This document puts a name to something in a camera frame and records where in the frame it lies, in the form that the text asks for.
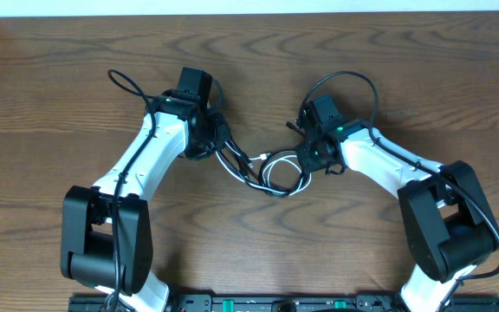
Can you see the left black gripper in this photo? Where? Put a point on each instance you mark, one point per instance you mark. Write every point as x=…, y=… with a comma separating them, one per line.
x=214, y=136

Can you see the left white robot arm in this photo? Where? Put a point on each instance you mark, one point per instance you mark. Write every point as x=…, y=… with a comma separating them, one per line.
x=106, y=229

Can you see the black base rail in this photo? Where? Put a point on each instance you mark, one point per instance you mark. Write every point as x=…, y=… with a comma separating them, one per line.
x=360, y=302

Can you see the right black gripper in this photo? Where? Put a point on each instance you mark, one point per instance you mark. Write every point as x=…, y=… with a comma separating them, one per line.
x=303, y=150

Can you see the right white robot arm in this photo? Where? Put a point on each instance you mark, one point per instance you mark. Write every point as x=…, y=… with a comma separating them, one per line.
x=449, y=226

